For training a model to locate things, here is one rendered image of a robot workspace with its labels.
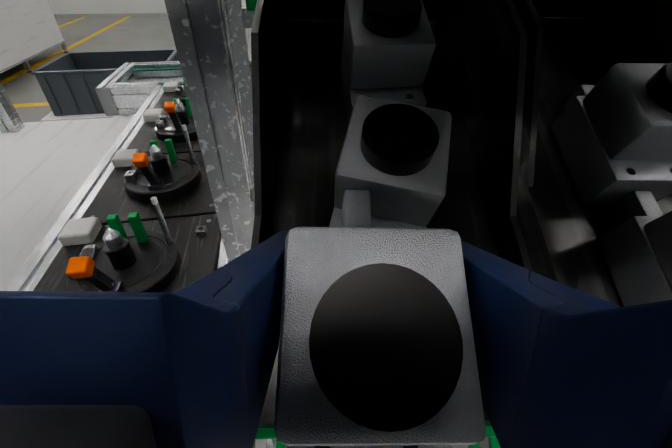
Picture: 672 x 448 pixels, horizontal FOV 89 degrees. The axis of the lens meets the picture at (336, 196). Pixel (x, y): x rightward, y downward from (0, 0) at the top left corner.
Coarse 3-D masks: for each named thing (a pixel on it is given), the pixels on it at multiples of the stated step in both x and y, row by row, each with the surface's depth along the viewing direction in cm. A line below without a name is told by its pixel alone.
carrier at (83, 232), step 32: (96, 224) 56; (128, 224) 58; (160, 224) 49; (192, 224) 58; (64, 256) 52; (96, 256) 49; (128, 256) 47; (160, 256) 49; (192, 256) 52; (64, 288) 47; (96, 288) 45; (128, 288) 45; (160, 288) 46
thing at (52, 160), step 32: (32, 128) 114; (64, 128) 114; (96, 128) 114; (0, 160) 96; (32, 160) 97; (64, 160) 97; (96, 160) 97; (0, 192) 84; (32, 192) 84; (64, 192) 84; (0, 224) 74; (32, 224) 74; (0, 256) 67; (0, 288) 60
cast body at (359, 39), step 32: (352, 0) 19; (384, 0) 17; (416, 0) 17; (352, 32) 18; (384, 32) 17; (416, 32) 18; (352, 64) 18; (384, 64) 18; (416, 64) 18; (352, 96) 19; (384, 96) 19; (416, 96) 20
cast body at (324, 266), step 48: (288, 240) 8; (336, 240) 8; (384, 240) 8; (432, 240) 8; (288, 288) 8; (336, 288) 7; (384, 288) 7; (432, 288) 7; (288, 336) 7; (336, 336) 6; (384, 336) 6; (432, 336) 7; (288, 384) 7; (336, 384) 6; (384, 384) 6; (432, 384) 6; (288, 432) 7; (336, 432) 7; (384, 432) 7; (432, 432) 7; (480, 432) 7
